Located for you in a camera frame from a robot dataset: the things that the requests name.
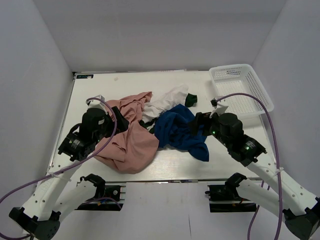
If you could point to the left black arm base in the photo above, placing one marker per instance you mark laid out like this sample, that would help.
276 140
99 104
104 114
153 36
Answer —
112 201

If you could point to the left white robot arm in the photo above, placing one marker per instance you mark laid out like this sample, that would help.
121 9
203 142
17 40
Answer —
42 214

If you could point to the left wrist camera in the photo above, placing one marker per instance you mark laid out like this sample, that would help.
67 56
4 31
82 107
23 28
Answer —
96 102

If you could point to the small teal label sticker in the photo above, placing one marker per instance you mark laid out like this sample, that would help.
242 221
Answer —
84 76

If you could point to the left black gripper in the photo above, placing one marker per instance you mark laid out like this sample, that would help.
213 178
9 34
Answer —
122 123

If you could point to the dark green t shirt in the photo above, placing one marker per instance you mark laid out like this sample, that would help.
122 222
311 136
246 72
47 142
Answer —
191 100

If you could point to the pink t shirt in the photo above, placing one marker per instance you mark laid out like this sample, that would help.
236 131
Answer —
131 151

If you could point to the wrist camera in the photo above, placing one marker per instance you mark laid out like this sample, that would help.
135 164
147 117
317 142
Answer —
219 107
96 102

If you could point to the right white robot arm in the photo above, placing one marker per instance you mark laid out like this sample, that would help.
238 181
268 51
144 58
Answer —
299 207

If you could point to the white plastic basket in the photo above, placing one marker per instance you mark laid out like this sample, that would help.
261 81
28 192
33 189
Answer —
240 78

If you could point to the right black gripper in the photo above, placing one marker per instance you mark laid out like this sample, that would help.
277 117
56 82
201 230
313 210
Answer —
200 119

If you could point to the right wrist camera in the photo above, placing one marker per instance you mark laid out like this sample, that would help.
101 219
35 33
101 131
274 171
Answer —
219 107

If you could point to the white t shirt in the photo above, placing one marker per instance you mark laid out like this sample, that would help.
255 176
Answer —
167 101

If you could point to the blue t shirt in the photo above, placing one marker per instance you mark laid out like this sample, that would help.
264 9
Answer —
172 129

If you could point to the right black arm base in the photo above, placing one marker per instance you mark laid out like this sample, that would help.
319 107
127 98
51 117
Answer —
222 200

